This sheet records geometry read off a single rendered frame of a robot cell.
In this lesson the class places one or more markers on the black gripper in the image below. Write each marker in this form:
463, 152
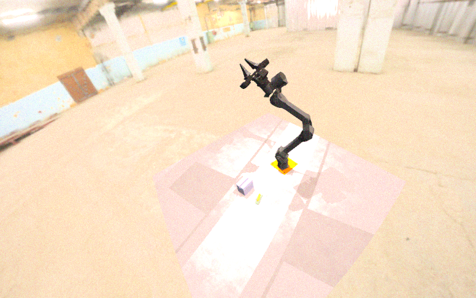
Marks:
248, 78

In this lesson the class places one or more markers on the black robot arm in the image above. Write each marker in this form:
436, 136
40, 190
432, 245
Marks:
279, 100

